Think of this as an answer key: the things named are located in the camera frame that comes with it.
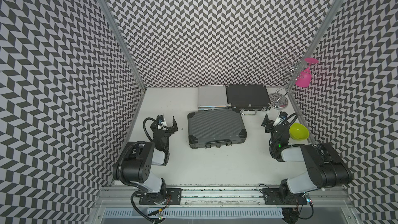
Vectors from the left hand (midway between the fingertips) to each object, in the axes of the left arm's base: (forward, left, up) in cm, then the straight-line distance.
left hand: (165, 118), depth 90 cm
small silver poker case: (+21, -28, -5) cm, 35 cm away
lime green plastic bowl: (-4, -82, -10) cm, 82 cm away
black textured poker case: (+18, -53, -4) cm, 56 cm away
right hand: (0, -64, 0) cm, 64 cm away
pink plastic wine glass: (+19, -83, +14) cm, 86 cm away
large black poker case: (-7, -29, +1) cm, 30 cm away
